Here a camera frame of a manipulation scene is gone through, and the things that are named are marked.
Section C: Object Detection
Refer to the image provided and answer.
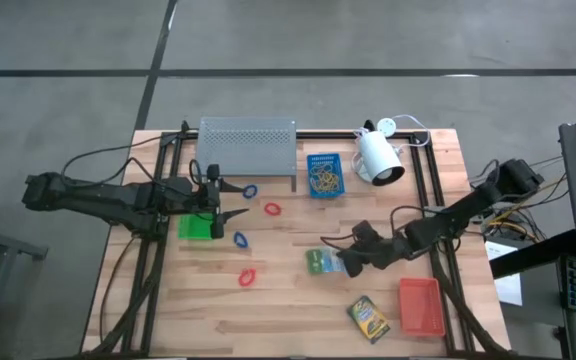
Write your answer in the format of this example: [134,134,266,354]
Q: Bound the white lamp cable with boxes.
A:
[376,113,432,149]

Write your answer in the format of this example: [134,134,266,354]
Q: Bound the crayon box with blue print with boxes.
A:
[305,247,349,276]

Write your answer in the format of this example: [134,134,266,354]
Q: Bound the black aluminium table frame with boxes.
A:
[85,119,512,359]

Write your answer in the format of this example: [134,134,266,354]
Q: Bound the crayon box with yellow print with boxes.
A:
[346,294,392,345]

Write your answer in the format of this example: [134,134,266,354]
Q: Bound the white spot lamp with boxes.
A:
[351,128,407,187]

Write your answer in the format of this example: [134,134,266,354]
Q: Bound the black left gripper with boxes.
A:
[200,163,250,240]

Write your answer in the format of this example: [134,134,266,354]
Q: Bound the black desk bar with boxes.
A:
[490,229,576,280]

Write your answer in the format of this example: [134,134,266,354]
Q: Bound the white paper sheet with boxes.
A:
[485,240,524,307]

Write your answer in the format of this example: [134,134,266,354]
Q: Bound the green plastic basket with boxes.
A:
[177,212,217,241]

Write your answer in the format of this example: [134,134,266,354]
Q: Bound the blue plastic basket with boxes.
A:
[306,152,347,199]

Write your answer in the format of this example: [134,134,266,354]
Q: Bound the red plastic basket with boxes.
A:
[397,277,447,339]

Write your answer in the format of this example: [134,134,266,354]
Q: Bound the pile of yellow rubber bands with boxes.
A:
[309,163,343,195]

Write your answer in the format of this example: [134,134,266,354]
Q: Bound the grey perforated metal shelf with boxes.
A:
[195,116,299,193]

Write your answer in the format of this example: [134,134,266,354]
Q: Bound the grey side table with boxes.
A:
[0,218,49,360]

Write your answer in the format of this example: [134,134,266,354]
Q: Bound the orange and black cable bundle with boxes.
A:
[472,189,569,244]

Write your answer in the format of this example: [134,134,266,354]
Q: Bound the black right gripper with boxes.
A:
[337,219,409,279]

